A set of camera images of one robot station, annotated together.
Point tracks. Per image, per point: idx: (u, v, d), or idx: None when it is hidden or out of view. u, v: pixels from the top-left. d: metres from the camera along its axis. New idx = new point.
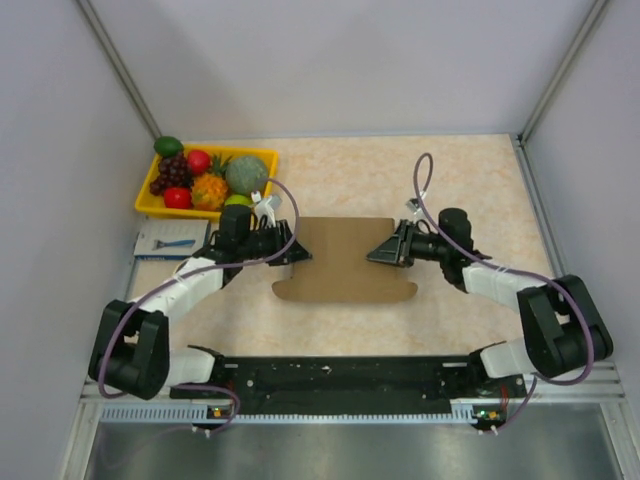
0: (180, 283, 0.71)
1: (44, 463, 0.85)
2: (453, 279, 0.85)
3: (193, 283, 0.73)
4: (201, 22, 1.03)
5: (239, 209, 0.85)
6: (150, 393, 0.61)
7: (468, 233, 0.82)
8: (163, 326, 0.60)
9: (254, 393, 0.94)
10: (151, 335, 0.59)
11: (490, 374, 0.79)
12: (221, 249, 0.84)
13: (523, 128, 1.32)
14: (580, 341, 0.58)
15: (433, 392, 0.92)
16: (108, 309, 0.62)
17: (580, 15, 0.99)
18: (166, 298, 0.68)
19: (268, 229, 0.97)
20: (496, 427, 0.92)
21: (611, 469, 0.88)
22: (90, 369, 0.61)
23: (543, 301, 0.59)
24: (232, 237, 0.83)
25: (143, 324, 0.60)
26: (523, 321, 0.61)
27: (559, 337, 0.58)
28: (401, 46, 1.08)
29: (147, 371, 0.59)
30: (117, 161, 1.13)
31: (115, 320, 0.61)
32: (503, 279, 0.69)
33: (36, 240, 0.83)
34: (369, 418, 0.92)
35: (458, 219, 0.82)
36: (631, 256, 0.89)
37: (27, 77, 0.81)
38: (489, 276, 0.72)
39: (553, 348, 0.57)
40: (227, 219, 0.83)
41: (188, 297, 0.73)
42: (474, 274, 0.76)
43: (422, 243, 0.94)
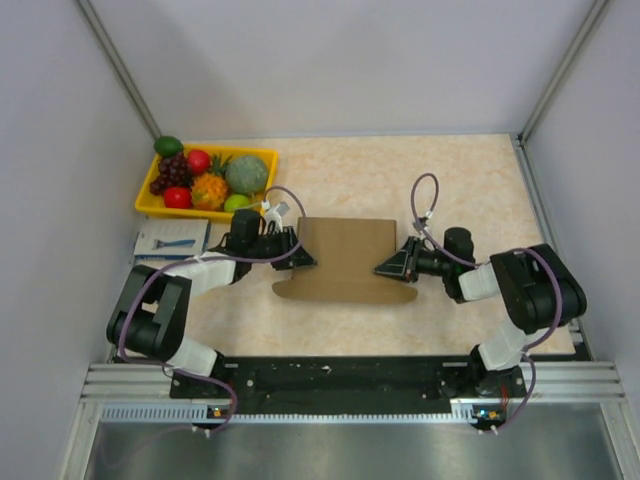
0: (200, 264, 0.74)
1: (43, 463, 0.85)
2: (453, 293, 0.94)
3: (211, 267, 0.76)
4: (200, 20, 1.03)
5: (251, 213, 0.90)
6: (165, 356, 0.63)
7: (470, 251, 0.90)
8: (185, 288, 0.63)
9: (254, 393, 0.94)
10: (174, 297, 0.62)
11: (487, 365, 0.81)
12: (232, 250, 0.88)
13: (523, 129, 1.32)
14: (551, 293, 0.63)
15: (433, 392, 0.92)
16: (134, 271, 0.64)
17: (580, 15, 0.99)
18: (188, 270, 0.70)
19: (276, 234, 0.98)
20: (497, 428, 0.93)
21: (611, 469, 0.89)
22: (108, 328, 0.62)
23: (508, 261, 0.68)
24: (242, 238, 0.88)
25: (167, 285, 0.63)
26: (500, 282, 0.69)
27: (528, 288, 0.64)
28: (401, 46, 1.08)
29: (167, 331, 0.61)
30: (117, 161, 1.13)
31: (140, 281, 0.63)
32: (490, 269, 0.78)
33: (35, 240, 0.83)
34: (368, 417, 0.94)
35: (462, 239, 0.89)
36: (631, 256, 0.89)
37: (27, 77, 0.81)
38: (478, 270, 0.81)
39: (522, 297, 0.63)
40: (238, 223, 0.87)
41: (205, 278, 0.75)
42: (468, 279, 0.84)
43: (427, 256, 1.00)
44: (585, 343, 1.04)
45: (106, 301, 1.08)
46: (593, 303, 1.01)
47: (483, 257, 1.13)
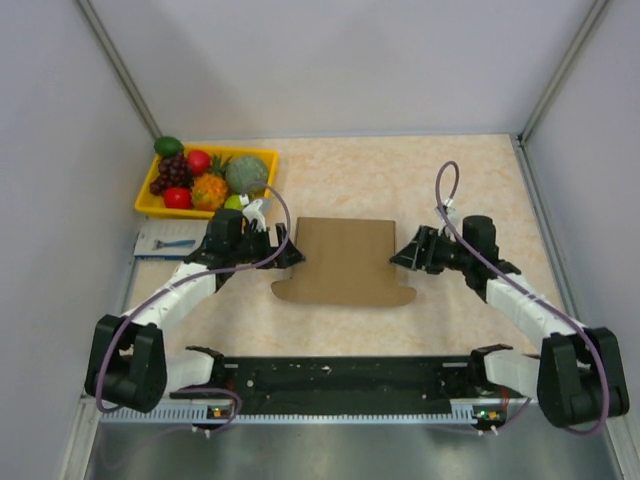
0: (173, 292, 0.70)
1: (43, 463, 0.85)
2: (474, 285, 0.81)
3: (185, 290, 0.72)
4: (200, 21, 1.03)
5: (229, 212, 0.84)
6: (148, 406, 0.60)
7: (492, 239, 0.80)
8: (157, 339, 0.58)
9: (254, 393, 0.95)
10: (146, 350, 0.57)
11: (490, 378, 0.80)
12: (213, 253, 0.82)
13: (523, 129, 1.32)
14: (595, 398, 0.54)
15: (433, 392, 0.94)
16: (100, 325, 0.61)
17: (579, 16, 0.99)
18: (159, 309, 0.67)
19: (259, 232, 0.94)
20: (497, 427, 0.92)
21: (611, 469, 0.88)
22: (88, 385, 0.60)
23: (568, 349, 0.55)
24: (225, 240, 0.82)
25: (137, 338, 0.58)
26: (541, 363, 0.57)
27: (576, 391, 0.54)
28: (400, 46, 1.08)
29: (144, 386, 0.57)
30: (117, 161, 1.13)
31: (108, 337, 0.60)
32: (530, 310, 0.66)
33: (35, 239, 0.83)
34: (368, 418, 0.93)
35: (483, 227, 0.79)
36: (631, 255, 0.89)
37: (27, 77, 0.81)
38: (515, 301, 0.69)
39: (568, 400, 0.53)
40: (218, 223, 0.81)
41: (180, 307, 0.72)
42: (498, 291, 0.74)
43: (444, 246, 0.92)
44: None
45: (106, 301, 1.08)
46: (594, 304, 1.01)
47: None
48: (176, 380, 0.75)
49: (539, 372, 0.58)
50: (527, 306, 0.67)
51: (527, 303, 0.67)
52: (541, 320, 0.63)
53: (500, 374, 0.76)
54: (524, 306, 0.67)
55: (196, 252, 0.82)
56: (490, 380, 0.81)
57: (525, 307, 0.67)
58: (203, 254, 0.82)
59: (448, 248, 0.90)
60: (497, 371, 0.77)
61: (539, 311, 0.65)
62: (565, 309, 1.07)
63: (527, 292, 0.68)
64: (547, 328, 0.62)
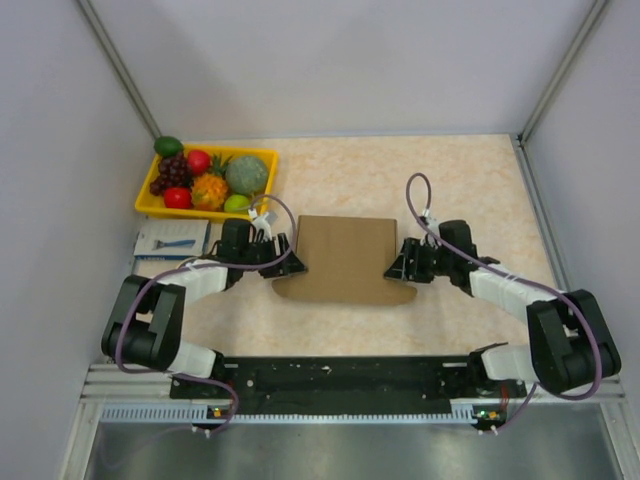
0: (192, 271, 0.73)
1: (43, 463, 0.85)
2: (460, 282, 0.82)
3: (203, 273, 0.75)
4: (200, 22, 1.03)
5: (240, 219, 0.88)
6: (165, 365, 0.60)
7: (468, 239, 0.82)
8: (181, 293, 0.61)
9: (254, 393, 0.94)
10: (171, 303, 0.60)
11: (490, 375, 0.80)
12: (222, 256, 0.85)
13: (523, 129, 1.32)
14: (587, 357, 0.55)
15: (433, 392, 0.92)
16: (125, 283, 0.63)
17: (579, 16, 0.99)
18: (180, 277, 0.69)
19: (265, 241, 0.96)
20: (496, 427, 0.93)
21: (611, 469, 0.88)
22: (104, 341, 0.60)
23: (551, 313, 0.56)
24: (232, 243, 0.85)
25: (162, 293, 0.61)
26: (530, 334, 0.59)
27: (568, 354, 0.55)
28: (400, 46, 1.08)
29: (164, 339, 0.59)
30: (116, 161, 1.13)
31: (132, 293, 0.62)
32: (512, 289, 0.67)
33: (35, 239, 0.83)
34: (368, 418, 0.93)
35: (458, 228, 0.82)
36: (631, 255, 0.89)
37: (27, 77, 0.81)
38: (496, 284, 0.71)
39: (562, 365, 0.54)
40: (229, 229, 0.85)
41: (197, 287, 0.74)
42: (480, 282, 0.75)
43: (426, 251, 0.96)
44: None
45: (106, 301, 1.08)
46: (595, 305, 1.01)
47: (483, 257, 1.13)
48: (181, 365, 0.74)
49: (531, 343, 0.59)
50: (509, 286, 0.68)
51: (508, 283, 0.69)
52: (523, 293, 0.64)
53: (500, 371, 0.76)
54: (505, 287, 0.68)
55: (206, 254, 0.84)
56: (492, 378, 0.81)
57: (507, 287, 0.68)
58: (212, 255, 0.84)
59: (430, 254, 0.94)
60: (497, 369, 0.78)
61: (521, 288, 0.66)
62: None
63: (506, 274, 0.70)
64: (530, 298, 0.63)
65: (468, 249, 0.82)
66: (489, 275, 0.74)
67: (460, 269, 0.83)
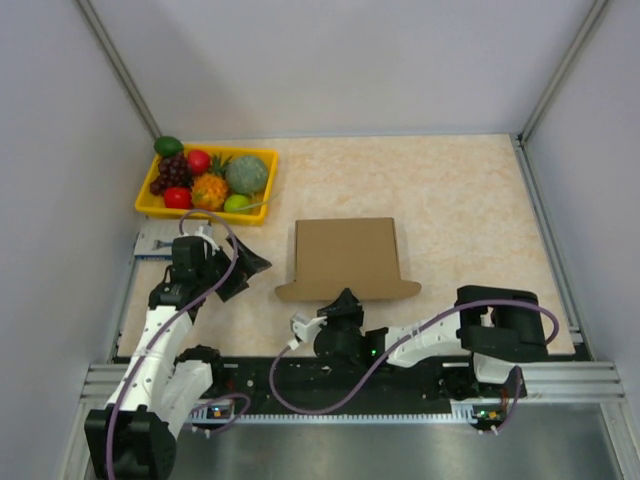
0: (150, 358, 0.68)
1: (43, 463, 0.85)
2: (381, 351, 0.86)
3: (164, 347, 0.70)
4: (201, 22, 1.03)
5: (188, 237, 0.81)
6: (167, 470, 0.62)
7: (346, 340, 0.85)
8: (153, 421, 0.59)
9: (254, 393, 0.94)
10: (146, 432, 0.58)
11: (501, 382, 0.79)
12: (178, 283, 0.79)
13: (523, 129, 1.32)
14: (518, 316, 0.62)
15: (433, 392, 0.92)
16: (88, 424, 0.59)
17: (579, 16, 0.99)
18: (142, 384, 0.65)
19: (217, 253, 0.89)
20: (496, 427, 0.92)
21: (611, 469, 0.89)
22: (98, 471, 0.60)
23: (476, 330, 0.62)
24: (186, 263, 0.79)
25: (134, 426, 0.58)
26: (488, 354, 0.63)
27: (518, 336, 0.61)
28: (401, 45, 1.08)
29: (157, 461, 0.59)
30: (116, 160, 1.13)
31: (101, 430, 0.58)
32: (427, 340, 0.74)
33: (34, 238, 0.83)
34: (368, 418, 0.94)
35: (337, 337, 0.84)
36: (631, 254, 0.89)
37: (27, 76, 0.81)
38: (415, 347, 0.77)
39: (522, 343, 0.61)
40: (180, 250, 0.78)
41: (166, 364, 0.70)
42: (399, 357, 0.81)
43: (325, 340, 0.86)
44: (584, 343, 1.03)
45: (106, 301, 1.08)
46: (594, 305, 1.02)
47: (483, 257, 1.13)
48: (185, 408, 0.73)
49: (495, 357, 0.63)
50: (423, 339, 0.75)
51: (421, 338, 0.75)
52: (442, 336, 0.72)
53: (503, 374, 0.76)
54: (422, 342, 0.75)
55: (157, 290, 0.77)
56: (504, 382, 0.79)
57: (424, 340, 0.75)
58: (164, 290, 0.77)
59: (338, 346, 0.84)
60: (483, 370, 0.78)
61: (431, 333, 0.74)
62: (565, 308, 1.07)
63: (410, 334, 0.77)
64: (448, 334, 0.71)
65: (356, 342, 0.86)
66: (402, 348, 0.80)
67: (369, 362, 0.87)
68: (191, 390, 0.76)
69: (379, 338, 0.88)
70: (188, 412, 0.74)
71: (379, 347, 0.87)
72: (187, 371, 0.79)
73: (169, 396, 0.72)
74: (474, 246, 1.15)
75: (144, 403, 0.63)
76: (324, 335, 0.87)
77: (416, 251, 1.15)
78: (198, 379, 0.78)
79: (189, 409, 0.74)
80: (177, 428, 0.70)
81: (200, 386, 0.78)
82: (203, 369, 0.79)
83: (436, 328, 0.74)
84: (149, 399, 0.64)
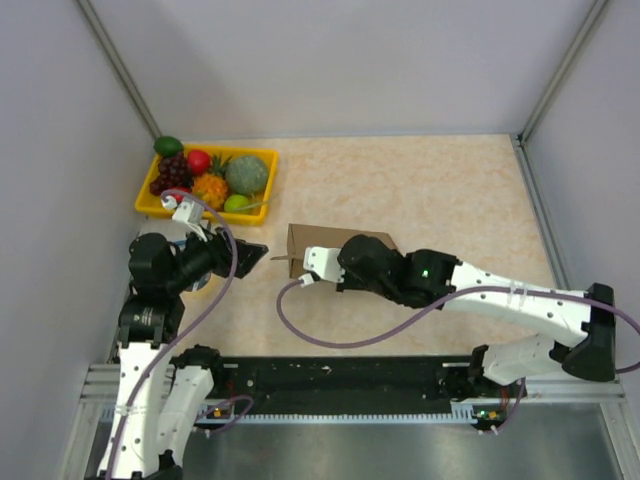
0: (134, 415, 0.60)
1: (43, 463, 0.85)
2: (439, 279, 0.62)
3: (147, 395, 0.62)
4: (200, 22, 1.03)
5: (147, 245, 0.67)
6: None
7: (383, 252, 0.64)
8: None
9: (254, 393, 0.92)
10: None
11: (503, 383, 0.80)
12: (149, 305, 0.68)
13: (523, 129, 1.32)
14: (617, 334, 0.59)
15: (433, 392, 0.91)
16: None
17: (579, 16, 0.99)
18: (132, 446, 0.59)
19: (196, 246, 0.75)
20: (496, 428, 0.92)
21: (611, 469, 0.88)
22: None
23: (606, 338, 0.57)
24: (153, 279, 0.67)
25: None
26: (577, 356, 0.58)
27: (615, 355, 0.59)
28: (400, 45, 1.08)
29: None
30: (116, 160, 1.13)
31: None
32: (533, 309, 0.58)
33: (34, 238, 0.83)
34: (369, 417, 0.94)
35: (371, 242, 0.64)
36: (631, 254, 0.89)
37: (27, 77, 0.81)
38: (507, 305, 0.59)
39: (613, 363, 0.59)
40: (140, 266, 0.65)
41: (154, 412, 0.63)
42: (467, 299, 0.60)
43: (379, 251, 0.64)
44: None
45: (107, 302, 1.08)
46: None
47: (483, 257, 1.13)
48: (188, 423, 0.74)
49: (572, 358, 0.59)
50: (526, 305, 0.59)
51: (524, 301, 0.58)
52: (556, 314, 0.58)
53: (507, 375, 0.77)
54: (523, 308, 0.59)
55: (124, 320, 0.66)
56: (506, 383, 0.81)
57: (525, 307, 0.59)
58: (134, 318, 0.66)
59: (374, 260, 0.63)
60: (496, 369, 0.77)
61: (542, 305, 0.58)
62: None
63: (511, 291, 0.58)
64: (568, 318, 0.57)
65: (394, 260, 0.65)
66: (483, 294, 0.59)
67: (412, 285, 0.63)
68: (191, 402, 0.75)
69: (438, 264, 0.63)
70: (192, 423, 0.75)
71: (433, 272, 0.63)
72: (187, 381, 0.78)
73: (170, 418, 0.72)
74: (474, 246, 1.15)
75: (139, 468, 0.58)
76: (379, 245, 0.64)
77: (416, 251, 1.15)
78: (199, 388, 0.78)
79: (193, 420, 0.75)
80: (182, 445, 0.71)
81: (201, 393, 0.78)
82: (203, 377, 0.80)
83: (548, 301, 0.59)
84: (143, 464, 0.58)
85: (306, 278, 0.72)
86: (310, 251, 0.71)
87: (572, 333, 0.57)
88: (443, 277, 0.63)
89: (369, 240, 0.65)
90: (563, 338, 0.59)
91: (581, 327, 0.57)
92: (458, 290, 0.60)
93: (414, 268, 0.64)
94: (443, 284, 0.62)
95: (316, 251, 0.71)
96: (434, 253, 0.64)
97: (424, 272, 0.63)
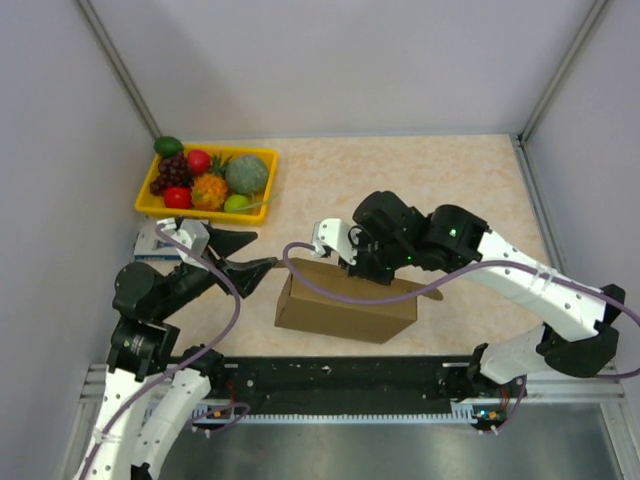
0: (109, 442, 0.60)
1: (43, 463, 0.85)
2: (465, 243, 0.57)
3: (124, 423, 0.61)
4: (201, 23, 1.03)
5: (134, 280, 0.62)
6: None
7: (400, 209, 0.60)
8: None
9: (254, 393, 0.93)
10: None
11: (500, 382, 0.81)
12: (141, 332, 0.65)
13: (523, 129, 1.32)
14: None
15: (433, 392, 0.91)
16: None
17: (580, 15, 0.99)
18: (103, 471, 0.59)
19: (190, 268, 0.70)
20: (496, 427, 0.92)
21: (611, 469, 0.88)
22: None
23: (613, 340, 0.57)
24: (139, 316, 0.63)
25: None
26: (575, 349, 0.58)
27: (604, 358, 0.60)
28: (400, 44, 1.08)
29: None
30: (116, 160, 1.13)
31: None
32: (554, 297, 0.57)
33: (34, 238, 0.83)
34: (369, 417, 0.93)
35: (391, 197, 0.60)
36: (631, 253, 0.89)
37: (26, 76, 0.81)
38: (529, 288, 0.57)
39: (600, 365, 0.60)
40: (124, 307, 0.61)
41: (131, 437, 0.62)
42: (490, 272, 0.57)
43: (397, 209, 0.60)
44: None
45: (107, 302, 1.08)
46: None
47: None
48: (172, 436, 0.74)
49: (567, 350, 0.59)
50: (548, 291, 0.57)
51: (547, 288, 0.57)
52: (574, 309, 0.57)
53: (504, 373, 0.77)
54: (545, 293, 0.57)
55: (115, 343, 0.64)
56: (500, 382, 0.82)
57: (546, 293, 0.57)
58: (124, 343, 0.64)
59: (391, 218, 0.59)
60: (493, 364, 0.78)
61: (562, 295, 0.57)
62: None
63: (539, 274, 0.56)
64: (583, 315, 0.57)
65: (413, 222, 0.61)
66: (507, 270, 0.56)
67: (433, 243, 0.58)
68: (178, 413, 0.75)
69: (465, 224, 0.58)
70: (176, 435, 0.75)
71: (461, 232, 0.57)
72: (182, 388, 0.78)
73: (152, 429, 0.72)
74: None
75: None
76: (394, 202, 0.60)
77: None
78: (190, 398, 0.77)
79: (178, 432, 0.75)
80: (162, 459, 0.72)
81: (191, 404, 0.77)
82: (199, 385, 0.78)
83: (568, 293, 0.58)
84: None
85: (317, 248, 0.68)
86: (319, 226, 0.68)
87: (582, 331, 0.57)
88: (470, 240, 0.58)
89: (384, 197, 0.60)
90: (567, 332, 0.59)
91: (593, 325, 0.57)
92: (484, 260, 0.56)
93: (436, 226, 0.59)
94: (470, 248, 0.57)
95: (324, 225, 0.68)
96: (462, 211, 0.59)
97: (451, 231, 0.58)
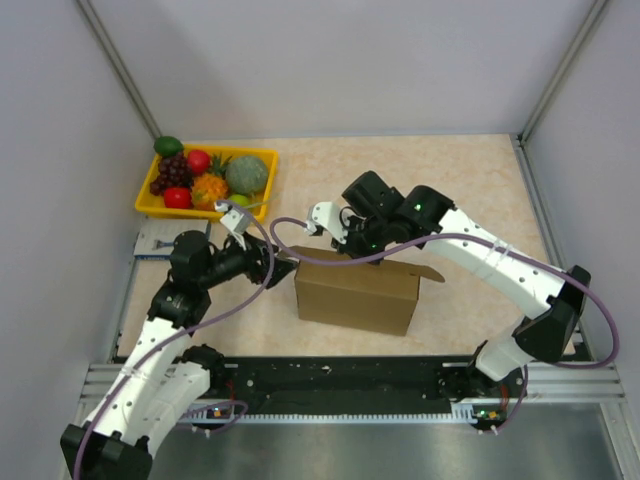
0: (135, 378, 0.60)
1: (43, 463, 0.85)
2: (430, 217, 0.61)
3: (151, 366, 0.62)
4: (200, 23, 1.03)
5: (190, 242, 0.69)
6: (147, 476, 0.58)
7: (380, 187, 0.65)
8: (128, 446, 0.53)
9: (254, 393, 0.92)
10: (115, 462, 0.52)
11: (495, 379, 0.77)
12: (181, 293, 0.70)
13: (523, 129, 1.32)
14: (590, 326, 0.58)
15: (433, 392, 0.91)
16: (64, 444, 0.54)
17: (580, 15, 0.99)
18: (123, 407, 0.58)
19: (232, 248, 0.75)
20: (496, 427, 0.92)
21: (611, 469, 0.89)
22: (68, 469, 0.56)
23: (566, 316, 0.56)
24: (187, 276, 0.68)
25: (107, 446, 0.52)
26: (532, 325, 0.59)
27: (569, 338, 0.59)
28: (400, 44, 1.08)
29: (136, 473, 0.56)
30: (115, 160, 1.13)
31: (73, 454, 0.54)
32: (508, 269, 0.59)
33: (33, 238, 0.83)
34: (369, 418, 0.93)
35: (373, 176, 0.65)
36: (631, 253, 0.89)
37: (26, 76, 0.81)
38: (483, 260, 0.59)
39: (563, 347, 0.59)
40: (178, 262, 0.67)
41: (153, 385, 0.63)
42: (449, 245, 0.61)
43: (375, 185, 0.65)
44: (585, 343, 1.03)
45: (106, 302, 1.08)
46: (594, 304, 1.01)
47: None
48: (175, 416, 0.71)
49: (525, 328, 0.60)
50: (503, 265, 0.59)
51: (502, 260, 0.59)
52: (527, 281, 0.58)
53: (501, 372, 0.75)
54: (500, 266, 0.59)
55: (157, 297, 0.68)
56: (494, 379, 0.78)
57: (500, 266, 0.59)
58: (166, 298, 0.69)
59: (369, 194, 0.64)
60: (487, 360, 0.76)
61: (518, 270, 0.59)
62: None
63: (492, 247, 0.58)
64: (537, 289, 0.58)
65: (394, 200, 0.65)
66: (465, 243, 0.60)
67: (401, 215, 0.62)
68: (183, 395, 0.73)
69: (433, 203, 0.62)
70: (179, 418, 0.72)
71: (425, 208, 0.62)
72: (185, 377, 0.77)
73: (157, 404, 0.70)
74: None
75: (120, 429, 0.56)
76: (375, 181, 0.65)
77: (415, 250, 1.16)
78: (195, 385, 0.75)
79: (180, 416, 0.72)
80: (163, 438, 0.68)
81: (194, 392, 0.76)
82: (201, 375, 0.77)
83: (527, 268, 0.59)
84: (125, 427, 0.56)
85: (309, 227, 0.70)
86: (314, 209, 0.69)
87: (536, 303, 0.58)
88: (435, 214, 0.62)
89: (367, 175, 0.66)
90: (527, 308, 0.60)
91: (546, 299, 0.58)
92: (443, 232, 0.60)
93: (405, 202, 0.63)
94: (433, 222, 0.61)
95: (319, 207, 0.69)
96: (433, 192, 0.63)
97: (416, 206, 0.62)
